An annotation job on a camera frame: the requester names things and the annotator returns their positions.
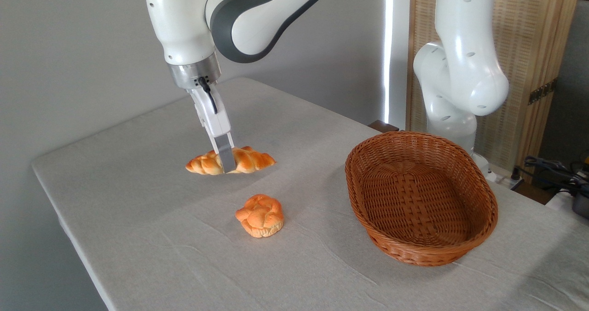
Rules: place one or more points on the round knotted bread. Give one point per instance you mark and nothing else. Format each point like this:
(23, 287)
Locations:
(260, 215)

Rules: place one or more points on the long braided bread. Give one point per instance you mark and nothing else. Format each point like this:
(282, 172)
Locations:
(251, 160)

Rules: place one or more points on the white power strip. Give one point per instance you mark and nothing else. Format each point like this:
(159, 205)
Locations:
(508, 182)

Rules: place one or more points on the black screen hinge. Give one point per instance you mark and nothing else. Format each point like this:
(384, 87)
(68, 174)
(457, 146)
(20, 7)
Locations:
(542, 91)

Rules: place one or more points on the brown wicker basket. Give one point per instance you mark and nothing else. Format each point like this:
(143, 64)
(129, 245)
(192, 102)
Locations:
(414, 210)

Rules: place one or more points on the light grey tablecloth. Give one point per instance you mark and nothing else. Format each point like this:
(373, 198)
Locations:
(184, 256)

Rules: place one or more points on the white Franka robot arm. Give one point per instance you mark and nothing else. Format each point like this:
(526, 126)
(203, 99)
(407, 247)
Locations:
(184, 25)

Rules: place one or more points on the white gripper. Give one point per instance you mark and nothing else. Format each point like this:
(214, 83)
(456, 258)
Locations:
(209, 106)

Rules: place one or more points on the dark brown wooden furniture corner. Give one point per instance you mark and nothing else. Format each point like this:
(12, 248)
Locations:
(383, 126)

